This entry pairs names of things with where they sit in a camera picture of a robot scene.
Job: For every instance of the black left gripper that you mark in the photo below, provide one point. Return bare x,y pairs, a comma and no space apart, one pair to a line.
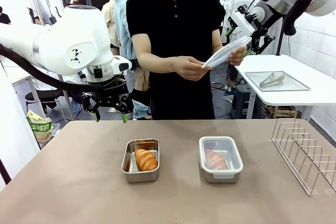
107,100

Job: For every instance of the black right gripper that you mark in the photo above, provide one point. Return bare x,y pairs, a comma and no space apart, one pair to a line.
260,26

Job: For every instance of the clear plastic latch lid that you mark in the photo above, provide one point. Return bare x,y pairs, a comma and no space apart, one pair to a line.
220,142
225,51

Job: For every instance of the steel tongs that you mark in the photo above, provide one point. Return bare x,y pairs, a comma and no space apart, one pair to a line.
271,80

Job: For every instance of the perforated steel tray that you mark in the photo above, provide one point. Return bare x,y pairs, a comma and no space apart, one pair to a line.
288,86

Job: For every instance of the golden croissant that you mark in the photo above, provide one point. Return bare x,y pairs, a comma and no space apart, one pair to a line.
216,159
145,159

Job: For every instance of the rectangular steel container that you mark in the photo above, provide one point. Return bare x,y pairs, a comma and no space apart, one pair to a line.
140,177
223,180

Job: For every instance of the person's right forearm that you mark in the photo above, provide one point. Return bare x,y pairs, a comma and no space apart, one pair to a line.
155,62

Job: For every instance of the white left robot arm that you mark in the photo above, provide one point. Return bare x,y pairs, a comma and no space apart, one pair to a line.
65,40

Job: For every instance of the person's left hand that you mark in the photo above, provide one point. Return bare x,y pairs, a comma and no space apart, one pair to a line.
238,57

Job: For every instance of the person's right hand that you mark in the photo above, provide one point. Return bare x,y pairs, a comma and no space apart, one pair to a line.
189,68

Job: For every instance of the white shirt mannequin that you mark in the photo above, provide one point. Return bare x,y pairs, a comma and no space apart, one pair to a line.
233,2

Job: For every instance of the black tripod stand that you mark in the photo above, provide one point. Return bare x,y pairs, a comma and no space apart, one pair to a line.
281,43

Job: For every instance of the white side table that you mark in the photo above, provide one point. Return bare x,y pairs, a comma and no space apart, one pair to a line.
275,64

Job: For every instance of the black office chair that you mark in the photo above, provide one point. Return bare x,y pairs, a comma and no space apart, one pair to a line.
44,95

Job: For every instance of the black stool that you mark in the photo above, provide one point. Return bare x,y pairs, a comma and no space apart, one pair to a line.
242,98

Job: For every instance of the green snack bag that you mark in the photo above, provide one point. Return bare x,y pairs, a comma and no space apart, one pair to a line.
39,127

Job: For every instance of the person in black shirt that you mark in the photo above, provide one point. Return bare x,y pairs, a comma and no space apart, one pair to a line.
173,30

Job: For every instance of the blue fleece mannequin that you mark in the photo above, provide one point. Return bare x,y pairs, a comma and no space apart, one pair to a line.
122,24

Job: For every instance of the white desk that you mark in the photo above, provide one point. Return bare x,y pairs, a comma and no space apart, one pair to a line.
26,79

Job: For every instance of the beige shirt mannequin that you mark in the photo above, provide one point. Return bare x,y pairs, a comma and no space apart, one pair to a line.
110,14

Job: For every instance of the background person white shirt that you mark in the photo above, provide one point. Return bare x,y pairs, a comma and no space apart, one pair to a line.
38,20

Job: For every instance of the background person black shirt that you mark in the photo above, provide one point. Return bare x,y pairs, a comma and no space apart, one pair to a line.
4,18

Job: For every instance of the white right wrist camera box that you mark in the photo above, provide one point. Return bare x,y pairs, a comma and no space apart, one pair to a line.
242,23

